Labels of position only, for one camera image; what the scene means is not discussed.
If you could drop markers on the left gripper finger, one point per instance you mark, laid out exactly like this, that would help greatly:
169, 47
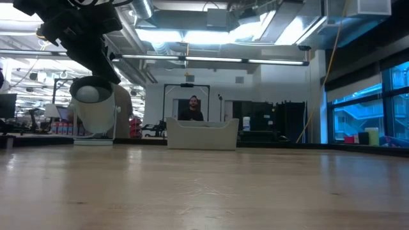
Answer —
112, 72
86, 56

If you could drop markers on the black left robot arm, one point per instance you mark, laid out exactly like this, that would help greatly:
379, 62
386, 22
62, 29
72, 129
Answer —
28, 5

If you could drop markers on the black background robot arm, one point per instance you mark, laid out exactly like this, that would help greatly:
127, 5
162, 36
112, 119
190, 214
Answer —
156, 127

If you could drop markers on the white plastic bin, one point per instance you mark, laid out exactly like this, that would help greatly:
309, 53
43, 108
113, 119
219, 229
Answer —
203, 135

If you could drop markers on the person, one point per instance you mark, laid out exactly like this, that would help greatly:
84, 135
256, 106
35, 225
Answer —
124, 108
191, 115

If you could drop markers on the white cylindrical lamp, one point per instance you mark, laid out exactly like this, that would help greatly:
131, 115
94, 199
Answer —
96, 118

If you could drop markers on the open laptop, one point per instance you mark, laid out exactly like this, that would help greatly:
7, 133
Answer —
64, 111

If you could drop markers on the red stacked items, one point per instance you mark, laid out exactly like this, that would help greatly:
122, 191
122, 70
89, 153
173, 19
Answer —
137, 127

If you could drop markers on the red blue bottle pack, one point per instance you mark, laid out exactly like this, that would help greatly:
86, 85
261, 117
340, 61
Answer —
64, 128

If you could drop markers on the black computer monitor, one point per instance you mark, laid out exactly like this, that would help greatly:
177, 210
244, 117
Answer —
8, 105

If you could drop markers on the long ceiling light strip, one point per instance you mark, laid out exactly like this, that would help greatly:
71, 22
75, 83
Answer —
211, 59

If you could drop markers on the black tripod stand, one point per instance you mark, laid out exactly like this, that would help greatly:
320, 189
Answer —
220, 108

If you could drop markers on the grey ceiling unit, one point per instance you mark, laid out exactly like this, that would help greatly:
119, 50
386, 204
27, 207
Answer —
217, 17

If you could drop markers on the white wipes canister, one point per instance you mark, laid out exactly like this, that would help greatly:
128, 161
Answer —
246, 124

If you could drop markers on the black cabinet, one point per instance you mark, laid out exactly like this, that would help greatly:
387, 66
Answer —
287, 121

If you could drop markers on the small red box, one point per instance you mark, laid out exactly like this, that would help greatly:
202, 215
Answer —
349, 140

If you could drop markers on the blue tinted window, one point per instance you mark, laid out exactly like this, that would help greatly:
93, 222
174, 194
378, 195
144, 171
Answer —
358, 118

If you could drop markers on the black container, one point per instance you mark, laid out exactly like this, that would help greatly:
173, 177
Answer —
362, 138

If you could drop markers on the white ceiling unit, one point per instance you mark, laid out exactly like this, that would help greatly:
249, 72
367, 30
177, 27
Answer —
367, 8

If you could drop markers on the pale green container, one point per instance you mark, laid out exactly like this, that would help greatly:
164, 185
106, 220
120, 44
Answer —
373, 136

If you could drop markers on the blue cloth bundle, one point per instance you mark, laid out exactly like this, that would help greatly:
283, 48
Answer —
394, 142

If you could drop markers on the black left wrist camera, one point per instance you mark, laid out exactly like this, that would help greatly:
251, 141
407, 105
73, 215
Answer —
48, 32

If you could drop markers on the black metal gantry frame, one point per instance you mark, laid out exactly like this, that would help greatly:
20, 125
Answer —
187, 85
53, 99

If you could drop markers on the silver round air duct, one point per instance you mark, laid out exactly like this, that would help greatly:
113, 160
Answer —
142, 8

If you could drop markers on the grey wall vent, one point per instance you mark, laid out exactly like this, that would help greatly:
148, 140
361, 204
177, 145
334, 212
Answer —
190, 78
239, 80

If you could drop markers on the black ceiling camera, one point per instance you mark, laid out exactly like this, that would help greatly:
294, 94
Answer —
304, 48

